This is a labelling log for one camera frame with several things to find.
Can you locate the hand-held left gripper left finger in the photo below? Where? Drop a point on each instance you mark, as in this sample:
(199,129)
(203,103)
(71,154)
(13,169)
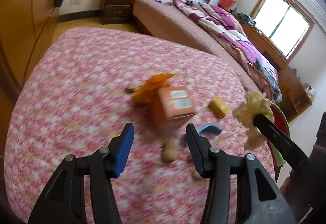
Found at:
(124,150)

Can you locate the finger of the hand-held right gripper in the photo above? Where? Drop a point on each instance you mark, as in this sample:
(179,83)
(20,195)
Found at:
(280,142)

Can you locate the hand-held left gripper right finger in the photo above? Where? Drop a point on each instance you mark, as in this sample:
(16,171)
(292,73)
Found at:
(196,152)

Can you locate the blue-grey plastic piece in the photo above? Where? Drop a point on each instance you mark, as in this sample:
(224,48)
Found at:
(211,129)

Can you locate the red bucket with green rim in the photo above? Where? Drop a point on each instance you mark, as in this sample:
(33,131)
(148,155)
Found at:
(278,113)

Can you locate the small yellow block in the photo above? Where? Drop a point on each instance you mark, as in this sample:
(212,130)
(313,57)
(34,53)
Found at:
(219,108)

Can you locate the orange cardboard box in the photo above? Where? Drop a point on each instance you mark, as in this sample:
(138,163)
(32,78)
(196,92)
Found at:
(165,112)

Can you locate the orange plastic bag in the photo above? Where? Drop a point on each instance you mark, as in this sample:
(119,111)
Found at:
(150,89)

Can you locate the brown nut shell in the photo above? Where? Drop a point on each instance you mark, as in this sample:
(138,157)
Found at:
(196,175)
(130,89)
(170,151)

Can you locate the low wooden window cabinet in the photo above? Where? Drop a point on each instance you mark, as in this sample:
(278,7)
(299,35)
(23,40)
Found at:
(287,81)

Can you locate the blue checked garment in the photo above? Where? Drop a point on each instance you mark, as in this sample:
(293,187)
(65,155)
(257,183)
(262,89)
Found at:
(270,81)

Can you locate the pink floral bed sheet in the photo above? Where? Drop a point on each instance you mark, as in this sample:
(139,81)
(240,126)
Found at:
(76,86)

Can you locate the wood-framed window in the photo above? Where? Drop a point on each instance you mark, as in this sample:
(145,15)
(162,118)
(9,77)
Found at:
(282,20)

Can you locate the blue crumpled clothes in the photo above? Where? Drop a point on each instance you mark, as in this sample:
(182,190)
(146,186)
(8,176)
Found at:
(244,19)

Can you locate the purple patchwork quilt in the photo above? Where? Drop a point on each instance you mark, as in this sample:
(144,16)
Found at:
(224,25)

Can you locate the bed with mauve sheet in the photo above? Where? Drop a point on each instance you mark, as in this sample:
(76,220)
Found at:
(165,17)

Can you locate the dark wooden nightstand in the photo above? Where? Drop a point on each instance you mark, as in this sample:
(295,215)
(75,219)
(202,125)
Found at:
(117,7)

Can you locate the wooden wardrobe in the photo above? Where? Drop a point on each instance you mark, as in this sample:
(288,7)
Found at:
(25,10)

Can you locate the white wall socket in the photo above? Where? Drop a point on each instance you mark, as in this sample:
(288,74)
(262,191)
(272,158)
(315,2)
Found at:
(76,1)

